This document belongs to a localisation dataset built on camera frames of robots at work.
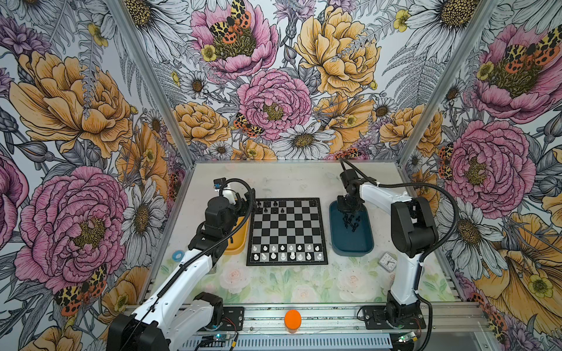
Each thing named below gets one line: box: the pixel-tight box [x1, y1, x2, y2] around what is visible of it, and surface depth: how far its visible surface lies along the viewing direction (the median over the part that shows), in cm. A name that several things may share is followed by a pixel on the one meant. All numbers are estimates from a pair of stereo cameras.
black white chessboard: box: [245, 197, 329, 267], surface depth 94 cm
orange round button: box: [283, 309, 303, 334], surface depth 67 cm
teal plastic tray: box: [328, 200, 375, 257], surface depth 94 cm
